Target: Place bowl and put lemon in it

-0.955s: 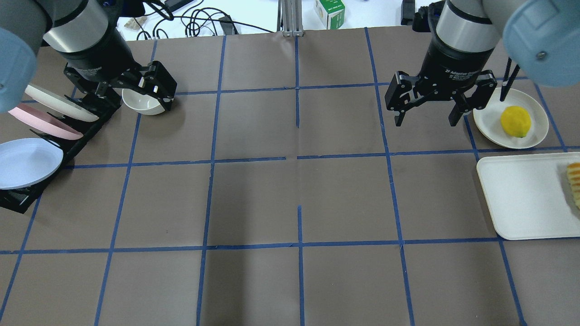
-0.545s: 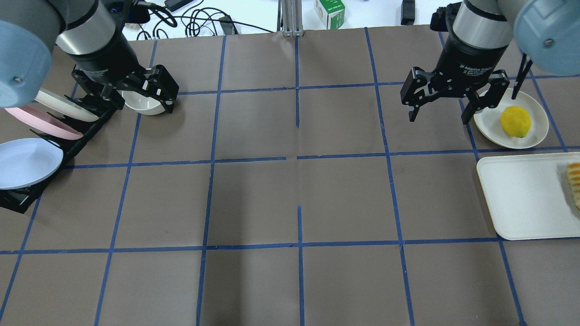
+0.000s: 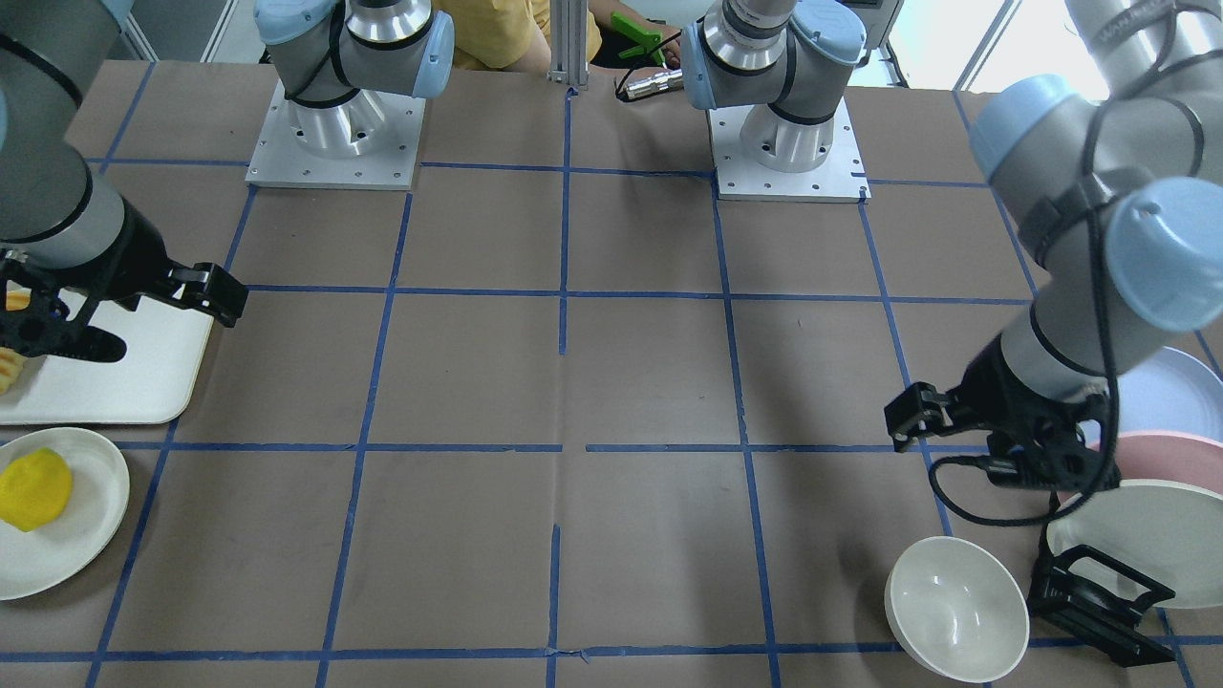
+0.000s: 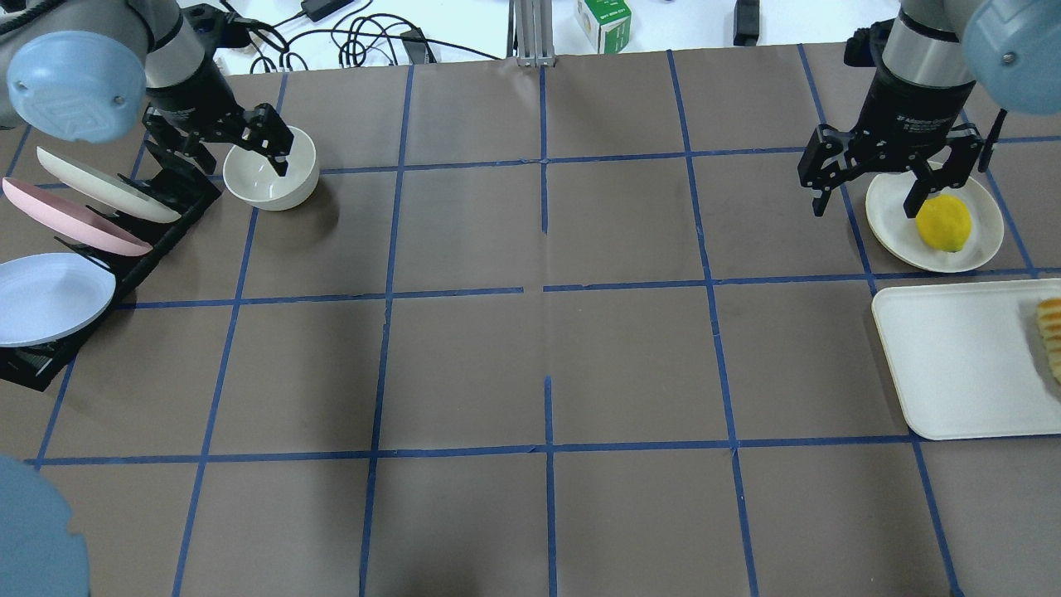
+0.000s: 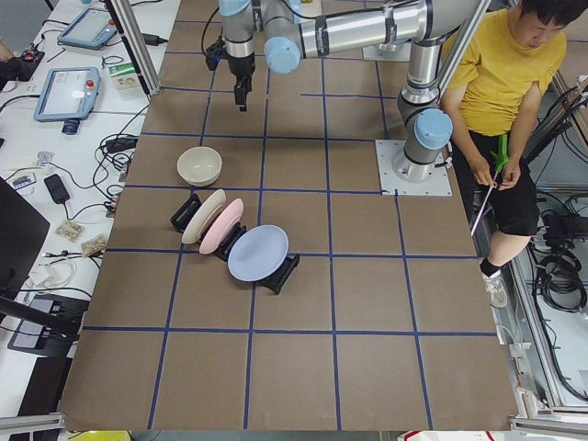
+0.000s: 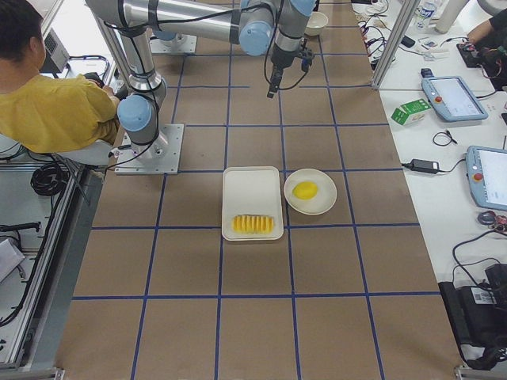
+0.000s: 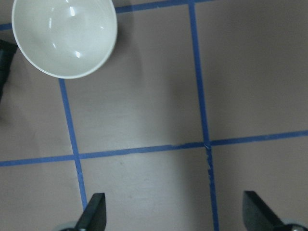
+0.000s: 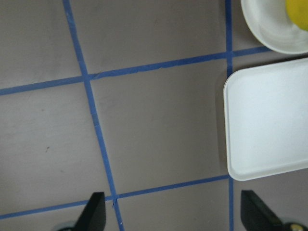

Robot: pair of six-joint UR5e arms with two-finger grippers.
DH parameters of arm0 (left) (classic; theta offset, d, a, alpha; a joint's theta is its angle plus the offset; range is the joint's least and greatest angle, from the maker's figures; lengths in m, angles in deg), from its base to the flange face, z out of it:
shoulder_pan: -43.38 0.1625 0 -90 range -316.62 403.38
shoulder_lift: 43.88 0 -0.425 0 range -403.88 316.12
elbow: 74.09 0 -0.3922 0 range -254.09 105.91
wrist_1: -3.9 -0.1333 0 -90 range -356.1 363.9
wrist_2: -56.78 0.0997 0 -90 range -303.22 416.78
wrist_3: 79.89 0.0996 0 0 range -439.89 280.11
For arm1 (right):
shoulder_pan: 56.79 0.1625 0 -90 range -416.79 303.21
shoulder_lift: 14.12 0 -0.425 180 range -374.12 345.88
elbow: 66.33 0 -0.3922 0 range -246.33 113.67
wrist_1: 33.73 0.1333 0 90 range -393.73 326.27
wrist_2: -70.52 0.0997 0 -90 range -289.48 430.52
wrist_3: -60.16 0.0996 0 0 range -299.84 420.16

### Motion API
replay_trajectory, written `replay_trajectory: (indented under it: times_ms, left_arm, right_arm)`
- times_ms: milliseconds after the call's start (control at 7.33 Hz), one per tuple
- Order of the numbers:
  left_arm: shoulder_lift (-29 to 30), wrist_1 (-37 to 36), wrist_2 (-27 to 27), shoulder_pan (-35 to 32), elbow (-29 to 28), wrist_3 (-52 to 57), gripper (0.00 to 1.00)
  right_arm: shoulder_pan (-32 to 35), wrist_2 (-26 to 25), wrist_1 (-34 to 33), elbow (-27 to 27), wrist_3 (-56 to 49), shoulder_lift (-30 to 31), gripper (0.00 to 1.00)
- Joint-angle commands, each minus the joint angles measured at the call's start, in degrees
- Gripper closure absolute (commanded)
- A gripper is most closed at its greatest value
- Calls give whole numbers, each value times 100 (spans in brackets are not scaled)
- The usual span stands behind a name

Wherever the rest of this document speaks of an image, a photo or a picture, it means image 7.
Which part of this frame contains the black dish rack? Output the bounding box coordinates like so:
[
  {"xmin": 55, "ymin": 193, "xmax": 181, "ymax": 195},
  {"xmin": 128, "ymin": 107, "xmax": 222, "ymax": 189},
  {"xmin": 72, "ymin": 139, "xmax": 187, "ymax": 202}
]
[{"xmin": 0, "ymin": 40, "xmax": 18, "ymax": 99}]

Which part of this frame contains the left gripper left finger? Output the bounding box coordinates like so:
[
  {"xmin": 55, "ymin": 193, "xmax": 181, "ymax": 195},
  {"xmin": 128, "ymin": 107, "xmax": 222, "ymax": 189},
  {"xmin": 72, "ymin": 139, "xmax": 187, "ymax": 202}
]
[{"xmin": 75, "ymin": 193, "xmax": 107, "ymax": 231}]

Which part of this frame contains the white ceramic bowl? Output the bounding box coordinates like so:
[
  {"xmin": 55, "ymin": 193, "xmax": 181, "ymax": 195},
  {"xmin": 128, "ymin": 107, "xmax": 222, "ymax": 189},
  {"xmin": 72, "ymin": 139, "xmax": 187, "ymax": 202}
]
[{"xmin": 12, "ymin": 0, "xmax": 117, "ymax": 79}]

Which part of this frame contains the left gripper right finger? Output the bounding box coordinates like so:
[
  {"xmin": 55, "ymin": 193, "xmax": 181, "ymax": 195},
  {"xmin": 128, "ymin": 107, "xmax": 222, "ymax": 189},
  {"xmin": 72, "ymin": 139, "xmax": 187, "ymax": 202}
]
[{"xmin": 242, "ymin": 191, "xmax": 289, "ymax": 231}]

